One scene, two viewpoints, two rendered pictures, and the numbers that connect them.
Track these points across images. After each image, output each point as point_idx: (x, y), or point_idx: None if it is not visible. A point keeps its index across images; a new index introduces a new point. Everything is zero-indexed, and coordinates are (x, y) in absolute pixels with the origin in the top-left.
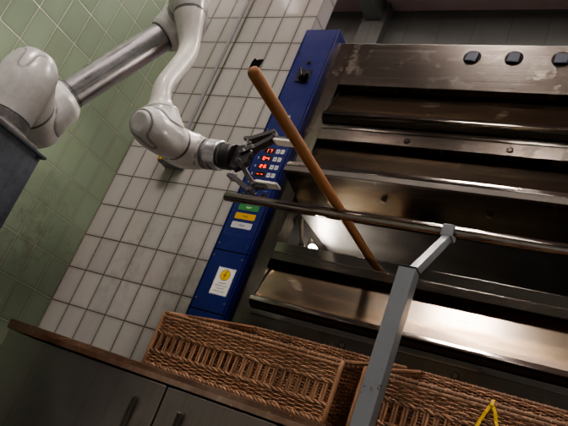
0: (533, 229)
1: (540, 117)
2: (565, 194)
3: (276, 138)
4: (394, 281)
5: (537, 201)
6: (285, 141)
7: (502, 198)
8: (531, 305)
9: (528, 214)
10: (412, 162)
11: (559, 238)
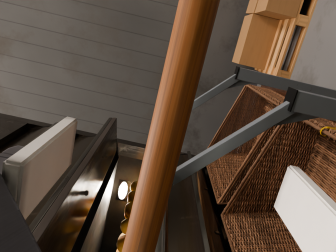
0: (63, 248)
1: None
2: (58, 189)
3: (22, 149)
4: (317, 95)
5: (62, 202)
6: (60, 137)
7: (49, 225)
8: None
9: (60, 228)
10: None
11: (71, 240)
